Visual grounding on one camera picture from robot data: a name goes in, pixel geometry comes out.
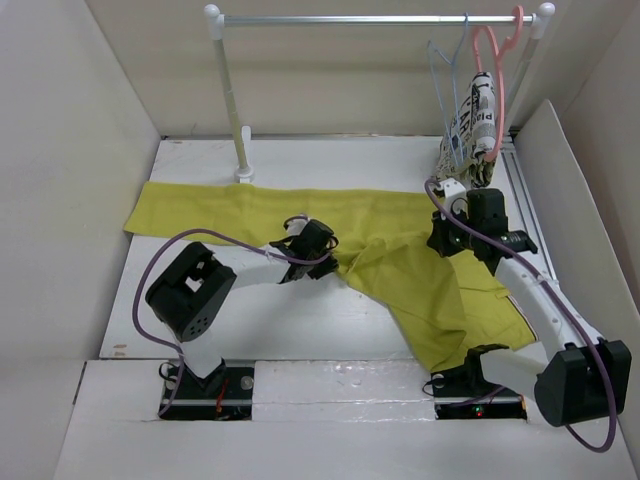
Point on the white clothes rack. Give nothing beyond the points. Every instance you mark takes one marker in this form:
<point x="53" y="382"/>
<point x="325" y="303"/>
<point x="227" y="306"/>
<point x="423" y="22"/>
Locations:
<point x="515" y="63"/>

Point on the aluminium side rail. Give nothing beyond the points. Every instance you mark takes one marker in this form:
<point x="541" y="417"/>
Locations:
<point x="524" y="205"/>

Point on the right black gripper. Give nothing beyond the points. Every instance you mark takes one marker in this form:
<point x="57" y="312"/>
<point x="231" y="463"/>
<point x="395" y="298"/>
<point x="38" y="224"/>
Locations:
<point x="438" y="239"/>

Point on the pink plastic hanger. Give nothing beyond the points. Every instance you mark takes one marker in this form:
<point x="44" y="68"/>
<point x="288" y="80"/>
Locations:
<point x="498" y="51"/>

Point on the light blue wire hanger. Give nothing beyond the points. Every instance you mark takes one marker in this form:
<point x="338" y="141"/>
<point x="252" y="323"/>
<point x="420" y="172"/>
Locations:
<point x="443" y="68"/>

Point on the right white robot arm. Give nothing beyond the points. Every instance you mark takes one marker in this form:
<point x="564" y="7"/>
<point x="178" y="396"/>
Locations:
<point x="584" y="376"/>

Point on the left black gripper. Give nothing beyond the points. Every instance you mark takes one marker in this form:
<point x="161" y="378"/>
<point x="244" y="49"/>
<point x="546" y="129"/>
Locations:
<point x="323" y="269"/>

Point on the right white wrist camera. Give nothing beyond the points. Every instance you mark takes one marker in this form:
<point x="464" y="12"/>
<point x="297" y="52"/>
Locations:
<point x="453" y="195"/>

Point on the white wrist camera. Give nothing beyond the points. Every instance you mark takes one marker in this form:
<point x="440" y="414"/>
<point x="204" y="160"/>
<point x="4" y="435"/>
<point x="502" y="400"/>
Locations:
<point x="295" y="225"/>
<point x="453" y="195"/>

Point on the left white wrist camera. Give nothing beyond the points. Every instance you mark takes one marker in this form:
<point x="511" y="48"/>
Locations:
<point x="295" y="225"/>

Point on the white foam block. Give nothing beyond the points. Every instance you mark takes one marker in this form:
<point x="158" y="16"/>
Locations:
<point x="377" y="391"/>

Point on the newspaper print garment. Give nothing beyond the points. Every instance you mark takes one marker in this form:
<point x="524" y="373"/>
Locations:
<point x="472" y="136"/>

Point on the yellow trousers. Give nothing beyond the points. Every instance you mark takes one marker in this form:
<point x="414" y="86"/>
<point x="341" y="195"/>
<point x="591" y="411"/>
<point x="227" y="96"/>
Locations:
<point x="443" y="306"/>

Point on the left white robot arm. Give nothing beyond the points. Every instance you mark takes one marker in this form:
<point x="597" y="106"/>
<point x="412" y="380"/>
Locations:
<point x="190" y="292"/>

